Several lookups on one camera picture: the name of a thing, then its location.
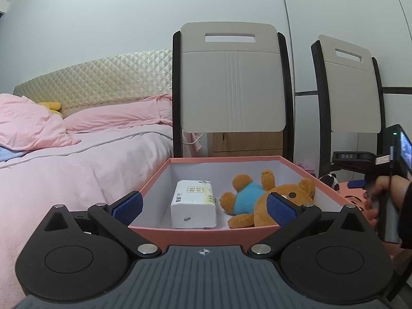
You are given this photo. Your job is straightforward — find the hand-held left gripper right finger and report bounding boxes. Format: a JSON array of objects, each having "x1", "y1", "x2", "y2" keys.
[{"x1": 247, "y1": 192, "x2": 371, "y2": 260}]

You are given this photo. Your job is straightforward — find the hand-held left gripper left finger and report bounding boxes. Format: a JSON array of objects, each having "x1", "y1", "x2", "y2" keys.
[{"x1": 43, "y1": 191, "x2": 162, "y2": 260}]

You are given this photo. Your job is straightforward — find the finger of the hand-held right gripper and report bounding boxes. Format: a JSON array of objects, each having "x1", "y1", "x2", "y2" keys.
[{"x1": 340, "y1": 167, "x2": 368, "y2": 190}]

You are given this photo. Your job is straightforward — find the pink cardboard box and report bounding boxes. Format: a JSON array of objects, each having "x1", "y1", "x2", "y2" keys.
[{"x1": 128, "y1": 155, "x2": 355, "y2": 249}]

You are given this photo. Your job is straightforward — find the person's right hand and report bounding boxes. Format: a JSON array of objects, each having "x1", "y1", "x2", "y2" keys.
[{"x1": 364, "y1": 175, "x2": 412, "y2": 229}]

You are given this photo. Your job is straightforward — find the panda plush toy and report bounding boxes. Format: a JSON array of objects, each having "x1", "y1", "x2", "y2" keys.
[{"x1": 318, "y1": 173, "x2": 341, "y2": 191}]

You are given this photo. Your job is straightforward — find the brown teddy bear blue shirt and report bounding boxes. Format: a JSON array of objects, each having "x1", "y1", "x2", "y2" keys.
[{"x1": 219, "y1": 169, "x2": 318, "y2": 229}]

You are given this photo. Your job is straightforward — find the pink bed sheet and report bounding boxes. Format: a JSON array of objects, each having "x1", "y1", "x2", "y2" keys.
[{"x1": 0, "y1": 124, "x2": 176, "y2": 309}]

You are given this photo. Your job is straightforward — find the white tissue pack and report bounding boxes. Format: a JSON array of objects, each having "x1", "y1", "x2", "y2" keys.
[{"x1": 170, "y1": 180, "x2": 220, "y2": 229}]

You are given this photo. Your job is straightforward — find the wooden nightstand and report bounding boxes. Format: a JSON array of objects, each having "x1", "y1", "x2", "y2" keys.
[{"x1": 207, "y1": 132, "x2": 284, "y2": 158}]

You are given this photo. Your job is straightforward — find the pink pillow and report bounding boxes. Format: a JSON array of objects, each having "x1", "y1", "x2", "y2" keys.
[{"x1": 62, "y1": 93, "x2": 175, "y2": 133}]

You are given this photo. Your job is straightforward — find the yellow plush toy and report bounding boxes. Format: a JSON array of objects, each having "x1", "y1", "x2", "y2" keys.
[{"x1": 35, "y1": 101, "x2": 63, "y2": 113}]

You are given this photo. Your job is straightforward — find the pink crumpled duvet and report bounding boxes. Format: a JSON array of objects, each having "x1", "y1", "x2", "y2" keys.
[{"x1": 0, "y1": 93, "x2": 82, "y2": 152}]

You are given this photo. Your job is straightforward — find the quilted beige headboard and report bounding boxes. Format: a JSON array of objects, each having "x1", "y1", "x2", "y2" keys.
[{"x1": 13, "y1": 49, "x2": 174, "y2": 120}]

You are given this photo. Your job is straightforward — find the light blue cloth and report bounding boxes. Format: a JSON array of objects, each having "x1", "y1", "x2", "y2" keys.
[{"x1": 0, "y1": 147, "x2": 25, "y2": 163}]

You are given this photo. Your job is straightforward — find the beige chair black frame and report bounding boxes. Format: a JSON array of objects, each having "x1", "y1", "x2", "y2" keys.
[
  {"x1": 172, "y1": 22, "x2": 295, "y2": 165},
  {"x1": 310, "y1": 34, "x2": 386, "y2": 181}
]

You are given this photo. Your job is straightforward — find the white cable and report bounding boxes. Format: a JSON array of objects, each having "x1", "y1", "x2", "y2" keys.
[{"x1": 182, "y1": 132, "x2": 207, "y2": 145}]

